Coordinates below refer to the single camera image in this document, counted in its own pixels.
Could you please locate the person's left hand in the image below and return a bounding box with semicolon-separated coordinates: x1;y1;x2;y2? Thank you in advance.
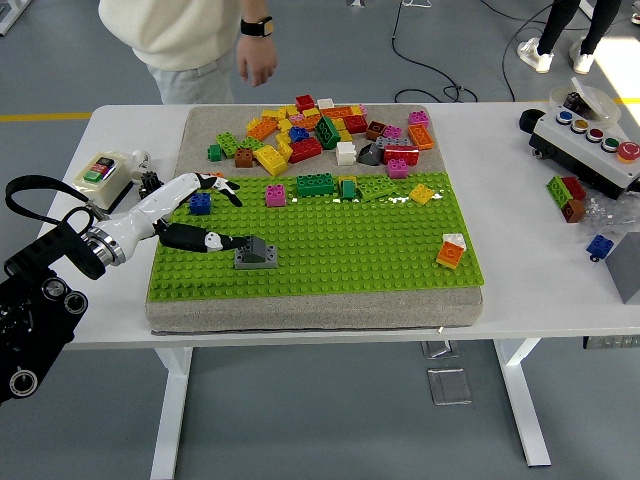
235;33;279;88

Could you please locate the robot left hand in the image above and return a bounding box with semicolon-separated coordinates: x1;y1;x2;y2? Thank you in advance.
107;172;250;259

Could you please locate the dark grey 2x2 brick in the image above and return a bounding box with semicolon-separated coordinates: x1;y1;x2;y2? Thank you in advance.
242;235;270;264

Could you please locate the light grey 2x4 brick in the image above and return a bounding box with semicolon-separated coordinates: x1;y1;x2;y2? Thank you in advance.
233;244;279;271

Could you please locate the dark green 2x4 brick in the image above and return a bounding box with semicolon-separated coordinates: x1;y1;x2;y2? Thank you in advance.
313;115;343;150
295;173;336;198

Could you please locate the large yellow brick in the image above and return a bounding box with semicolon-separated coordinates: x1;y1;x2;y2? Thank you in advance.
252;144;290;176

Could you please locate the dark grey slope brick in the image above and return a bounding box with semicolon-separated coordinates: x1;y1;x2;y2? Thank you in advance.
356;142;383;166

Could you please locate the light green 2x4 brick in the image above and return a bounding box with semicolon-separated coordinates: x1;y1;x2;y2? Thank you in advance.
355;175;399;203

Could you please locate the green baseplate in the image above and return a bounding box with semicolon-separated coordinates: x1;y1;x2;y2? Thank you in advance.
145;171;485;303

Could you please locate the yellow 2x2 brick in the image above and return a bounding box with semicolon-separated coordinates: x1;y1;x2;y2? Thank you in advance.
408;182;437;206

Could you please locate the orange 2x2 brick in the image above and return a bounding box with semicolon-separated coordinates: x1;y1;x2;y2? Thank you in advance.
435;239;465;271

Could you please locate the green brick with circles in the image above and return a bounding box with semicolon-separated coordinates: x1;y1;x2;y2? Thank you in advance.
545;175;572;206

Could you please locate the black gear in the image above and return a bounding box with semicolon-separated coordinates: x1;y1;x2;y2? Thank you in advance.
137;170;164;199

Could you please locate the black wristwatch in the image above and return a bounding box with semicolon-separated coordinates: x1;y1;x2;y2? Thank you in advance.
239;16;275;37

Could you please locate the person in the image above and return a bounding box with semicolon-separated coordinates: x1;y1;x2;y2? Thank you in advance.
98;0;246;106
515;0;624;75

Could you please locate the white table leg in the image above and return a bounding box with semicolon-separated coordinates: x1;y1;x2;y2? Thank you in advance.
149;345;195;480
492;337;552;469

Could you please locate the black tape roll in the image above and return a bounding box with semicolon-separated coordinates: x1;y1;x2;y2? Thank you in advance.
518;108;547;135

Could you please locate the small clear floor plate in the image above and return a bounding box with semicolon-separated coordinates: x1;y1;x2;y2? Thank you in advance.
421;339;454;359

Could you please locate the white button control box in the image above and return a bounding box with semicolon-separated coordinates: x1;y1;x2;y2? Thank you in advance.
528;107;640;201

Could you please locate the clear round container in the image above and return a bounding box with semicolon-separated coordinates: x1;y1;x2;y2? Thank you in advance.
548;77;621;126

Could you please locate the clear plastic bag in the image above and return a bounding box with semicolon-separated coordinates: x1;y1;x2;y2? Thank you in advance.
579;187;640;241

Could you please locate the grey box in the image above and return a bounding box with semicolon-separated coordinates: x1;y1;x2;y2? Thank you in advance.
603;229;640;305

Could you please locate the table control panel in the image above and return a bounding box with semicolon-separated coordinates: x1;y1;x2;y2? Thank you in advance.
582;333;640;350

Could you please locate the cream switch box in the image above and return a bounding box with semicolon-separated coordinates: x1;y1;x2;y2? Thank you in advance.
72;150;135;211

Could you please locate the white furniture frame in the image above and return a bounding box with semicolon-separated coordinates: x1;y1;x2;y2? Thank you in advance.
0;0;26;37

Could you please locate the blue brick keychain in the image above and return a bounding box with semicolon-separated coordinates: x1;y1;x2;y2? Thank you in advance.
585;233;615;262

